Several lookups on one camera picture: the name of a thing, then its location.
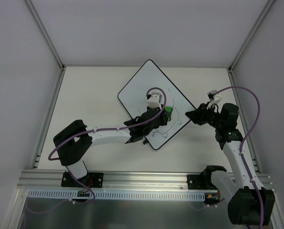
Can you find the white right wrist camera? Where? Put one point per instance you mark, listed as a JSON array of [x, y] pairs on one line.
[[214, 98]]

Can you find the aluminium mounting rail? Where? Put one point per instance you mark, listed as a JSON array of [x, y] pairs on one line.
[[112, 180]]

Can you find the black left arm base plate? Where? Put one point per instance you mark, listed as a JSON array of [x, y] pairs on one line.
[[92, 179]]

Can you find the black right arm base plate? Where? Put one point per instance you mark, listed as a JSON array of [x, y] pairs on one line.
[[196, 182]]

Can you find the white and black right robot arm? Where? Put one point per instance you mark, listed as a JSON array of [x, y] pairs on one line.
[[249, 202]]

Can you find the whiteboard with rabbit drawing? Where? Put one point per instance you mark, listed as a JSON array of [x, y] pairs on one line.
[[133, 98]]

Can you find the right aluminium frame post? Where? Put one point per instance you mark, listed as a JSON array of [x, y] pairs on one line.
[[259, 20]]

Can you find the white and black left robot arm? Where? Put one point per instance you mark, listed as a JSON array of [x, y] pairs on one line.
[[74, 141]]

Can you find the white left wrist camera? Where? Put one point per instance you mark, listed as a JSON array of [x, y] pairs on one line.
[[154, 101]]

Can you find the left aluminium frame post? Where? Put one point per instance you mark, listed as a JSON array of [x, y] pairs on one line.
[[35, 15]]

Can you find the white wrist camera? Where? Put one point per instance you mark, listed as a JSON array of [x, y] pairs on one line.
[[214, 98], [154, 101]]

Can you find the aluminium frame post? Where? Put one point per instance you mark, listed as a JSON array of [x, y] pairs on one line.
[[259, 20], [35, 15]]

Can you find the white slotted cable duct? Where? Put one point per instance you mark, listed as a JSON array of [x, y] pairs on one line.
[[117, 195]]

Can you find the green bone-shaped whiteboard eraser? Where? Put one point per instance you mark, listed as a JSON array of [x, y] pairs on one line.
[[168, 110]]

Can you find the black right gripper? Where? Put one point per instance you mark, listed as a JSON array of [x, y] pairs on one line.
[[202, 114]]

